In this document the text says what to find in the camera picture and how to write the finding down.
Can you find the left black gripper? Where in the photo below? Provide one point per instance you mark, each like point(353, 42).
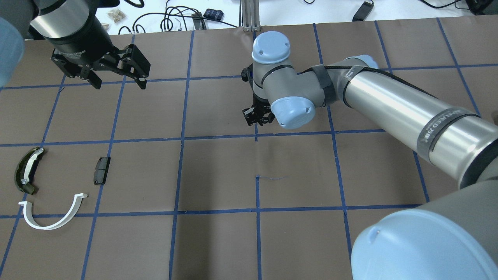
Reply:
point(81, 43)

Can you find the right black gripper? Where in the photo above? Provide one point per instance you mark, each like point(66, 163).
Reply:
point(255, 113)

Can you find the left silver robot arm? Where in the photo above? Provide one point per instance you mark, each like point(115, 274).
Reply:
point(44, 16)

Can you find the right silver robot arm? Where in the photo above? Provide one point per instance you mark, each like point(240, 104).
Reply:
point(451, 238)

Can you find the brown packet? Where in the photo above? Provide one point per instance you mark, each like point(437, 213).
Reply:
point(116, 15)

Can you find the black brake pad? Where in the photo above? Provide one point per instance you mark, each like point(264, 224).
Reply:
point(101, 170)

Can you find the small blue black device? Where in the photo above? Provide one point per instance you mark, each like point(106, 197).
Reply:
point(213, 14)

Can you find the green curved brake shoe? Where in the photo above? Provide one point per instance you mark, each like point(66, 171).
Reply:
point(25, 170)

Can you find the black power adapter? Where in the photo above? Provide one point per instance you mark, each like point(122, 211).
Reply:
point(363, 11)

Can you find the aluminium frame post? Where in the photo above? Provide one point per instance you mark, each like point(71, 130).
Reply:
point(250, 15)

